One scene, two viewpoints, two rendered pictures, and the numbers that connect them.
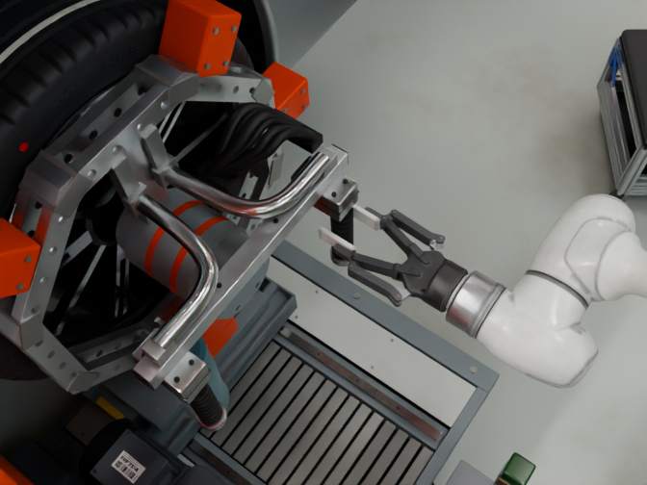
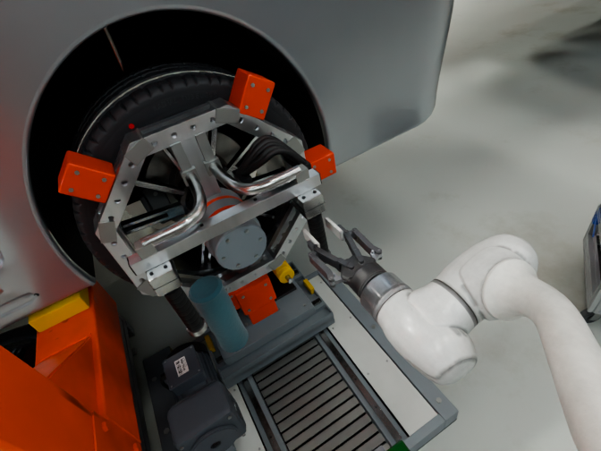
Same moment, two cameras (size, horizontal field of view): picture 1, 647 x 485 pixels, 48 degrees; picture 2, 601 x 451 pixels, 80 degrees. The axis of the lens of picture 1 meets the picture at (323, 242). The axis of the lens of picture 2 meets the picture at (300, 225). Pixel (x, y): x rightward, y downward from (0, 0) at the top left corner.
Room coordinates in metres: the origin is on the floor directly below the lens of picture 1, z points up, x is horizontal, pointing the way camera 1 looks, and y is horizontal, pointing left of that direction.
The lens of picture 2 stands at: (0.02, -0.31, 1.41)
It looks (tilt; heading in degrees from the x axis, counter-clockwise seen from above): 41 degrees down; 30
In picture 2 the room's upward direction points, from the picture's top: 14 degrees counter-clockwise
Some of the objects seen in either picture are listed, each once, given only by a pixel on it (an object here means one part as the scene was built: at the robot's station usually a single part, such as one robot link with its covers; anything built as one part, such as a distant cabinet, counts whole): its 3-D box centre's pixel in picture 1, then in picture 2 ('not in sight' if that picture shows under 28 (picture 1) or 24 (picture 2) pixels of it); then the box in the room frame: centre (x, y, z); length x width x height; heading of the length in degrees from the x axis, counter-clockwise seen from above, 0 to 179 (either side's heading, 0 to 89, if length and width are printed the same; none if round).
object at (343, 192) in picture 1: (324, 188); (304, 197); (0.60, -0.01, 0.93); 0.09 x 0.05 x 0.05; 50
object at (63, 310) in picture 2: not in sight; (59, 299); (0.33, 0.70, 0.70); 0.14 x 0.14 x 0.05; 50
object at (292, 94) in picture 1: (277, 98); (316, 164); (0.85, 0.06, 0.85); 0.09 x 0.08 x 0.07; 140
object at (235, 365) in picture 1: (180, 337); (263, 318); (0.73, 0.38, 0.13); 0.50 x 0.36 x 0.10; 140
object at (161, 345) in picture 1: (142, 257); (163, 195); (0.45, 0.23, 1.03); 0.19 x 0.18 x 0.11; 50
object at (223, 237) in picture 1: (193, 249); (227, 225); (0.56, 0.20, 0.85); 0.21 x 0.14 x 0.14; 50
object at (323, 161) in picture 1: (242, 152); (249, 157); (0.60, 0.10, 1.03); 0.19 x 0.18 x 0.11; 50
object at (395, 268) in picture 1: (385, 268); (334, 261); (0.51, -0.09, 0.83); 0.11 x 0.01 x 0.04; 68
